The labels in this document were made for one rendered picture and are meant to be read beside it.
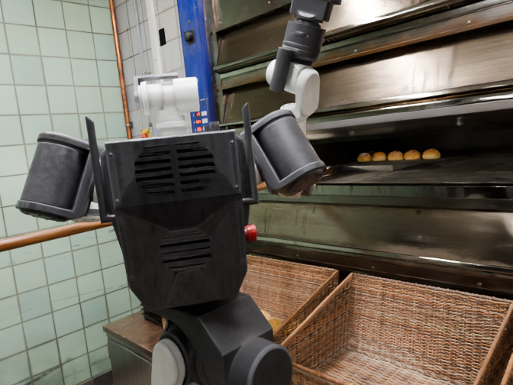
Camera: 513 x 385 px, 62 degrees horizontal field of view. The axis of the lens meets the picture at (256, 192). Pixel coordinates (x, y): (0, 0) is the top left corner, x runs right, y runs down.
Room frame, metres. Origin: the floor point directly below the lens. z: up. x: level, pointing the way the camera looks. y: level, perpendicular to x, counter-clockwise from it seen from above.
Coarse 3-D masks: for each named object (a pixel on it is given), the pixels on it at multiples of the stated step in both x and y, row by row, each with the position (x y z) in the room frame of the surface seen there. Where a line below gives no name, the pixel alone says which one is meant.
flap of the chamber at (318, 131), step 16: (416, 112) 1.23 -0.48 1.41; (432, 112) 1.19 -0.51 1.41; (448, 112) 1.16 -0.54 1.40; (464, 112) 1.13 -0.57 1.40; (480, 112) 1.11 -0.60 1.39; (496, 112) 1.10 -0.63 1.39; (512, 112) 1.10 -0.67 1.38; (320, 128) 1.47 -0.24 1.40; (336, 128) 1.43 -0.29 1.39; (352, 128) 1.42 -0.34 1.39; (368, 128) 1.41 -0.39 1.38; (384, 128) 1.40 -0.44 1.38; (400, 128) 1.40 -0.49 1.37; (416, 128) 1.39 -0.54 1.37; (432, 128) 1.38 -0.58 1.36
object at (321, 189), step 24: (264, 192) 1.89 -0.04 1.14; (312, 192) 1.69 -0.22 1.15; (336, 192) 1.61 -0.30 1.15; (360, 192) 1.54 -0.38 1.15; (384, 192) 1.47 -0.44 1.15; (408, 192) 1.41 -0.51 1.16; (432, 192) 1.35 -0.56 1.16; (456, 192) 1.30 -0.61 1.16; (480, 192) 1.25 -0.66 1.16; (504, 192) 1.20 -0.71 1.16
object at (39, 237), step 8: (328, 168) 2.03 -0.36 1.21; (264, 184) 1.69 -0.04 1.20; (72, 224) 1.16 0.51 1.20; (80, 224) 1.16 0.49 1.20; (88, 224) 1.17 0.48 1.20; (96, 224) 1.19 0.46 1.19; (104, 224) 1.20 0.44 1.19; (40, 232) 1.09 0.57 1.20; (48, 232) 1.10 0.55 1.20; (56, 232) 1.11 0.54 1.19; (64, 232) 1.12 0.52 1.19; (72, 232) 1.14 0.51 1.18; (80, 232) 1.16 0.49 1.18; (0, 240) 1.03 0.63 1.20; (8, 240) 1.03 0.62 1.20; (16, 240) 1.04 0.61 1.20; (24, 240) 1.05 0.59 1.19; (32, 240) 1.07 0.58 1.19; (40, 240) 1.08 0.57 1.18; (48, 240) 1.10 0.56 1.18; (0, 248) 1.01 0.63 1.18; (8, 248) 1.03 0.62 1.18
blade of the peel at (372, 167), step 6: (408, 162) 2.23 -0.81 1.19; (414, 162) 2.20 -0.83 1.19; (420, 162) 2.16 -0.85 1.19; (348, 168) 2.08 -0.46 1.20; (354, 168) 2.06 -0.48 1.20; (360, 168) 2.03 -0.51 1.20; (366, 168) 2.01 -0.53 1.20; (372, 168) 1.99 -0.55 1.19; (378, 168) 1.97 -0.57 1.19; (384, 168) 1.95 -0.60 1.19; (390, 168) 1.93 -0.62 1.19; (396, 168) 1.94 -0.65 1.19
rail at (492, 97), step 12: (480, 96) 1.11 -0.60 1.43; (492, 96) 1.09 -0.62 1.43; (504, 96) 1.07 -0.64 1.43; (384, 108) 1.30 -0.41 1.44; (396, 108) 1.27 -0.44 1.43; (408, 108) 1.25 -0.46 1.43; (420, 108) 1.22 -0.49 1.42; (312, 120) 1.50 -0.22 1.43; (324, 120) 1.46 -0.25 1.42; (336, 120) 1.43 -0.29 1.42; (240, 132) 1.76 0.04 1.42
